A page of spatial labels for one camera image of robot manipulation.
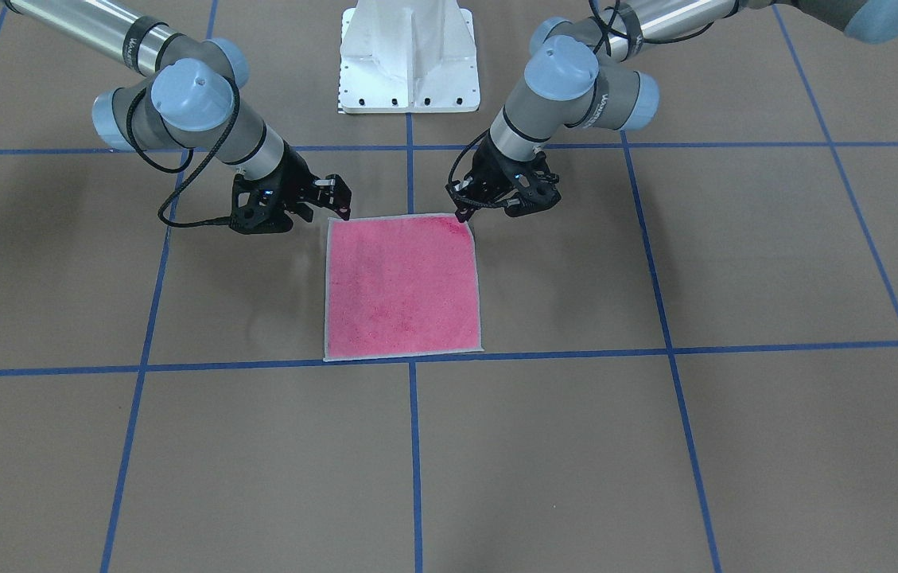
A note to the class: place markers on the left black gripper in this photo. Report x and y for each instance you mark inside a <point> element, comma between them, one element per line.
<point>518,175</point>

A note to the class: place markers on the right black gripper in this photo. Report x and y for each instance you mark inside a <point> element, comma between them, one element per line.
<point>297,181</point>

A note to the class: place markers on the pink and grey towel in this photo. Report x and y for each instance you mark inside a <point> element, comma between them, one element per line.
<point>400,286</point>

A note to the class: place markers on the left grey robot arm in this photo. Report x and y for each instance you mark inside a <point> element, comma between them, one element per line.
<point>575,78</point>

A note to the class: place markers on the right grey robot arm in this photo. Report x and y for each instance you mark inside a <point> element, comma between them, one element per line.
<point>188,110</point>

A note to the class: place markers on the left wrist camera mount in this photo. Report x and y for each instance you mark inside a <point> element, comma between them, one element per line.
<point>535,178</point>

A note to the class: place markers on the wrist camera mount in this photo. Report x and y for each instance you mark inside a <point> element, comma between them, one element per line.
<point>257,207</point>
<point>535,178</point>

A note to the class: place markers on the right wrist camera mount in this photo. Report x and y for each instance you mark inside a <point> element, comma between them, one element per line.
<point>257,207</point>

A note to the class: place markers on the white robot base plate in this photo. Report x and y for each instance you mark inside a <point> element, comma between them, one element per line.
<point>408,57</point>

